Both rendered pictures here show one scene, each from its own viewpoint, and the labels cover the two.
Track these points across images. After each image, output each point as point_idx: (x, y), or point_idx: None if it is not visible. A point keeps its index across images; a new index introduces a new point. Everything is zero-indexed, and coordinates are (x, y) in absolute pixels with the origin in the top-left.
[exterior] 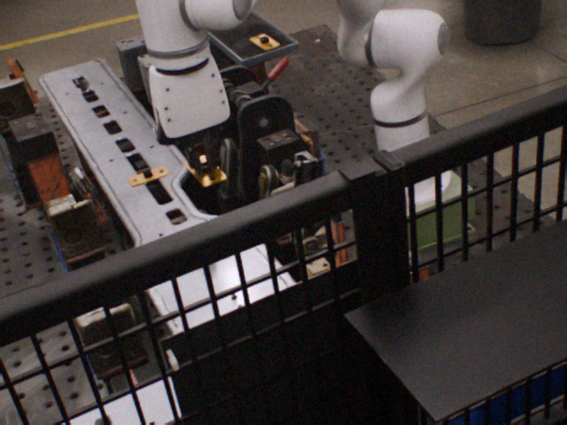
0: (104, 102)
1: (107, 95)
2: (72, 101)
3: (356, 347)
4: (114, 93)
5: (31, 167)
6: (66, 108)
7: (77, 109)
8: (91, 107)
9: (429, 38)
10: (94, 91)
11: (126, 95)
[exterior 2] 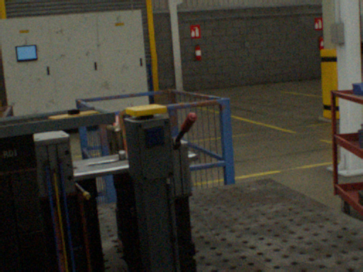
0: (79, 168)
1: (95, 167)
2: (97, 159)
3: None
4: (96, 168)
5: None
6: (84, 160)
7: (76, 163)
8: (74, 166)
9: None
10: (111, 163)
11: (84, 171)
